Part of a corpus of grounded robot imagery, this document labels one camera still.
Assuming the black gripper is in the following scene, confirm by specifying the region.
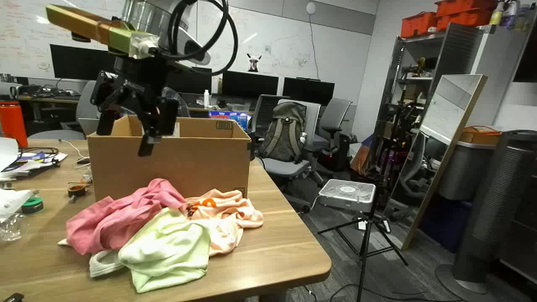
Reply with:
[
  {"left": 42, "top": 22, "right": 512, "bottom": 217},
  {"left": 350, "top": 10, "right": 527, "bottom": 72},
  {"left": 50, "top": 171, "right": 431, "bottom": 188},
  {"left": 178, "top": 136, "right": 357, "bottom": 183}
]
[{"left": 89, "top": 55, "right": 181, "bottom": 158}]

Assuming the pink cloth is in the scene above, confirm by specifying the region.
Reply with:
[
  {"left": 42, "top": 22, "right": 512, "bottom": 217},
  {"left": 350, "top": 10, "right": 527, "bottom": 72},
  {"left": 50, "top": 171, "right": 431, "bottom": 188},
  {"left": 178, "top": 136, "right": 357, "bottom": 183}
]
[{"left": 57, "top": 176, "right": 189, "bottom": 258}]

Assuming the pale green cloth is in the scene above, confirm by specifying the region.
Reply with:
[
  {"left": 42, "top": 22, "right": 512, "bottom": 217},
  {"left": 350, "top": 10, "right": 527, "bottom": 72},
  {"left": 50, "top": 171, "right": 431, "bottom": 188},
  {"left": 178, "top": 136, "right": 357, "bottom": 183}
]
[{"left": 115, "top": 206, "right": 213, "bottom": 295}]

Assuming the brown cardboard box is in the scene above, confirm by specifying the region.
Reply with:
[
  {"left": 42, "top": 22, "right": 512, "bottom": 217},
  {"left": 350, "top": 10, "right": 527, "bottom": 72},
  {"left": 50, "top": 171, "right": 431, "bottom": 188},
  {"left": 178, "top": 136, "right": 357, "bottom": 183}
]
[{"left": 85, "top": 114, "right": 253, "bottom": 201}]

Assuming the blue product box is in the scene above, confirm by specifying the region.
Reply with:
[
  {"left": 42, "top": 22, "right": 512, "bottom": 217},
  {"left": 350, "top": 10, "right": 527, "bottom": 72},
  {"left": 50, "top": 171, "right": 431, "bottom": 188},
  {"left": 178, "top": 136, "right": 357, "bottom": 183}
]
[{"left": 208, "top": 107, "right": 253, "bottom": 133}]

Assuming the flat orange box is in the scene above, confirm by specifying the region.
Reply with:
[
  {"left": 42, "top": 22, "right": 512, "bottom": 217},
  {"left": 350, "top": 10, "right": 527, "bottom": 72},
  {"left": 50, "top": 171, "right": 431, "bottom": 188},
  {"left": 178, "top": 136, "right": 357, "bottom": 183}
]
[{"left": 458, "top": 126, "right": 501, "bottom": 148}]

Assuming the grey padded office chair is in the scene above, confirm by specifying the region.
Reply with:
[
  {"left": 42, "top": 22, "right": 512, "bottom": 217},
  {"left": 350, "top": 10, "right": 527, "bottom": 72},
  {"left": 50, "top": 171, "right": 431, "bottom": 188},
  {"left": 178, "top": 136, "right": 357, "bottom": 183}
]
[{"left": 27, "top": 81, "right": 115, "bottom": 141}]

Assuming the black computer monitor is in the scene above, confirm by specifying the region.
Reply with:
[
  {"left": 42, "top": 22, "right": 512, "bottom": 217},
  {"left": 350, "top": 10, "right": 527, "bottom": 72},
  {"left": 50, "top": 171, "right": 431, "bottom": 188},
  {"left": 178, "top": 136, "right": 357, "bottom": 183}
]
[
  {"left": 48, "top": 44, "right": 122, "bottom": 81},
  {"left": 282, "top": 76, "right": 335, "bottom": 107},
  {"left": 221, "top": 69, "right": 280, "bottom": 99},
  {"left": 166, "top": 64, "right": 213, "bottom": 96}
]

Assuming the brown tape roll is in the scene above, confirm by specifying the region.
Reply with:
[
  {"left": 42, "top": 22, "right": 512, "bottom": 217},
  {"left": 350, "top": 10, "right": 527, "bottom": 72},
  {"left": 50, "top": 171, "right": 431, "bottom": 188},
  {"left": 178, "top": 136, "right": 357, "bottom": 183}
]
[{"left": 67, "top": 183, "right": 89, "bottom": 201}]

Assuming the magazine paper stack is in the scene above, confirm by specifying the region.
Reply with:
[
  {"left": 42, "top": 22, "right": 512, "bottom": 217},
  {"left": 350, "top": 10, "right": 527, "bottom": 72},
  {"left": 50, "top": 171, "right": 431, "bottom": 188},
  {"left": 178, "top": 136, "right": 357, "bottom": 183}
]
[{"left": 0, "top": 148, "right": 69, "bottom": 181}]

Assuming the orange water bottle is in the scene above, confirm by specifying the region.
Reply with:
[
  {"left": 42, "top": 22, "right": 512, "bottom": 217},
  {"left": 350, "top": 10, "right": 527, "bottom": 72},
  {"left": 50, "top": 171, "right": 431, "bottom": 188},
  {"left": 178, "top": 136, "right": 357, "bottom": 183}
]
[{"left": 0, "top": 99, "right": 28, "bottom": 149}]

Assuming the grey framed mesh chair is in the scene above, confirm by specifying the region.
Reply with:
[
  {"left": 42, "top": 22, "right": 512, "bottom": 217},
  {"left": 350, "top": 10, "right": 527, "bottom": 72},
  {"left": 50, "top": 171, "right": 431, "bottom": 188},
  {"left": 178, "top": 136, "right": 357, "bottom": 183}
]
[{"left": 253, "top": 92, "right": 282, "bottom": 139}]

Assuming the dog picture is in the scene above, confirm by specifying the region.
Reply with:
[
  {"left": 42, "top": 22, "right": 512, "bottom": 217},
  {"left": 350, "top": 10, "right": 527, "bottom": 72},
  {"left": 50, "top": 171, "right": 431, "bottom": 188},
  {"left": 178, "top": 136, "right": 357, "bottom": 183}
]
[{"left": 245, "top": 52, "right": 263, "bottom": 74}]

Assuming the plain white paper sheet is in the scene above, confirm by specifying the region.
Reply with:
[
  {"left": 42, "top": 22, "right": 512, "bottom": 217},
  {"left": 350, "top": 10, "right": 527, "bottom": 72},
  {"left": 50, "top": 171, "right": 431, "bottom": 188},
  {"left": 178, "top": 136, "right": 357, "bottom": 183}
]
[{"left": 0, "top": 136, "right": 22, "bottom": 173}]

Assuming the peach cloth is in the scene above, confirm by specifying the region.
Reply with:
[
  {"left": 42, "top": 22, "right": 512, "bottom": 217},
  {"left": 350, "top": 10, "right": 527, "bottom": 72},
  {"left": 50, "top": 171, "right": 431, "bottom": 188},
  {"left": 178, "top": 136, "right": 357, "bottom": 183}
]
[{"left": 183, "top": 188, "right": 265, "bottom": 258}]

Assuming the green tape roll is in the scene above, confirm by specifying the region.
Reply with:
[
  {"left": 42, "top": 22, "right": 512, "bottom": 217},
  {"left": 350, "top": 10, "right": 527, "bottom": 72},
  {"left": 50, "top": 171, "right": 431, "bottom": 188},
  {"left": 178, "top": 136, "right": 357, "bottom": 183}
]
[{"left": 20, "top": 195, "right": 45, "bottom": 215}]

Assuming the grey green backpack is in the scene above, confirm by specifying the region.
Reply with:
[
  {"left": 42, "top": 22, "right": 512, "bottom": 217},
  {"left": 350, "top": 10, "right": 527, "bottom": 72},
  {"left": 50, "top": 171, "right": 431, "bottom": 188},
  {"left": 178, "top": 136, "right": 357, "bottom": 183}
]
[{"left": 258, "top": 101, "right": 308, "bottom": 165}]

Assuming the light grey office chair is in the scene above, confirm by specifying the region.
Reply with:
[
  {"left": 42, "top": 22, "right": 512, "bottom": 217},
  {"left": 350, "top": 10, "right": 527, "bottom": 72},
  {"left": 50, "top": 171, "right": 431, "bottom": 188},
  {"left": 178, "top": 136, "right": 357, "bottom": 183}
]
[{"left": 253, "top": 94, "right": 329, "bottom": 206}]

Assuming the dark grey office chair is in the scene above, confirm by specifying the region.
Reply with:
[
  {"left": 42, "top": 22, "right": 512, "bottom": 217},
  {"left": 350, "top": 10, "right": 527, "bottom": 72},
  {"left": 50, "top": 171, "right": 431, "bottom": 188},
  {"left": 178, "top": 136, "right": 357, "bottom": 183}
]
[{"left": 312, "top": 97, "right": 359, "bottom": 178}]

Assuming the white plastic bin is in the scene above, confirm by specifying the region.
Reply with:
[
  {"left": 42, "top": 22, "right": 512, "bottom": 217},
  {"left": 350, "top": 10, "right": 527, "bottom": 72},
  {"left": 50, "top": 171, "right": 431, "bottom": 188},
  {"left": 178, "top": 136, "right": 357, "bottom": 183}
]
[{"left": 317, "top": 178, "right": 377, "bottom": 215}]

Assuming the black tripod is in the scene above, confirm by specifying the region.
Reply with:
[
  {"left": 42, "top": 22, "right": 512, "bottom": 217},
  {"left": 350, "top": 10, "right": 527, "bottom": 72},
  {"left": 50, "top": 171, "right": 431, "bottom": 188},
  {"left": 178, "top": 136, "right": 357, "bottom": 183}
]
[{"left": 317, "top": 208, "right": 409, "bottom": 302}]

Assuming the small orange storage bin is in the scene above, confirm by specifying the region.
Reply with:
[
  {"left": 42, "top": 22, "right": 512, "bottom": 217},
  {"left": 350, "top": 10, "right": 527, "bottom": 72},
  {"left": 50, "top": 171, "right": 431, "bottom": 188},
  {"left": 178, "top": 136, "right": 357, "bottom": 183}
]
[{"left": 399, "top": 12, "right": 439, "bottom": 40}]

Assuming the metal shelf rack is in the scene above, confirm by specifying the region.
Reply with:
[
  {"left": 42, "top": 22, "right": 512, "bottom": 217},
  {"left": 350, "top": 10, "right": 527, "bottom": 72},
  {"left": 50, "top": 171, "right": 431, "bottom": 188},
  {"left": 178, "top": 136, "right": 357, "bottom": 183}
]
[{"left": 372, "top": 24, "right": 483, "bottom": 217}]

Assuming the blue floor crate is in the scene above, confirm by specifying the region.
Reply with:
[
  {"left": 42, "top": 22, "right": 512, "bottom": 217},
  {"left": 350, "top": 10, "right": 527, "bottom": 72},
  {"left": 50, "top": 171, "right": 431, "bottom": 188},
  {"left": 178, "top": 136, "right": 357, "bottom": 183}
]
[{"left": 418, "top": 195, "right": 473, "bottom": 253}]

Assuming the grey round trash can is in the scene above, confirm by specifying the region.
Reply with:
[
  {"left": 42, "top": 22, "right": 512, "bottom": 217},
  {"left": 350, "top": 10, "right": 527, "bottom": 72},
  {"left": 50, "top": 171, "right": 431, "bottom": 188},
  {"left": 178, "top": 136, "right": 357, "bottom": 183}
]
[{"left": 438, "top": 139, "right": 495, "bottom": 203}]

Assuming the tall dark grey cylinder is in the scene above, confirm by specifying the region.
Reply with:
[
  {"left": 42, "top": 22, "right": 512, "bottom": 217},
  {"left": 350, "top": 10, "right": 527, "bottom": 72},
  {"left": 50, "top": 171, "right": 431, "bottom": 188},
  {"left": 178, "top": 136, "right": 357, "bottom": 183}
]
[{"left": 451, "top": 131, "right": 537, "bottom": 287}]

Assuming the white cabinet panel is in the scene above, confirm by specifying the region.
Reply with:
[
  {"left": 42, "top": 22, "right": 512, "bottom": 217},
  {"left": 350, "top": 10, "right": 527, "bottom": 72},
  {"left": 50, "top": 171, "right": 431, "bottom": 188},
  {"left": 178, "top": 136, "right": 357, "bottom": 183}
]
[{"left": 471, "top": 7, "right": 537, "bottom": 133}]

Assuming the wooden wall desk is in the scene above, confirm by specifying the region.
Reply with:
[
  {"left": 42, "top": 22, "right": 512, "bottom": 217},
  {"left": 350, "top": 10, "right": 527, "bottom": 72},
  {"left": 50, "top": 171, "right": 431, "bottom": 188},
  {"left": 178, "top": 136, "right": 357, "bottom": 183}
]
[{"left": 15, "top": 92, "right": 80, "bottom": 107}]

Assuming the thin black camera cable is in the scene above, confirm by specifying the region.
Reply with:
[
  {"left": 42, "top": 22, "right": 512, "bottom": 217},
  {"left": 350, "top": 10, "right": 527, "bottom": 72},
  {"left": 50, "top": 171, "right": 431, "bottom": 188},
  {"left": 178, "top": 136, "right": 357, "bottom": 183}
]
[{"left": 166, "top": 0, "right": 240, "bottom": 77}]

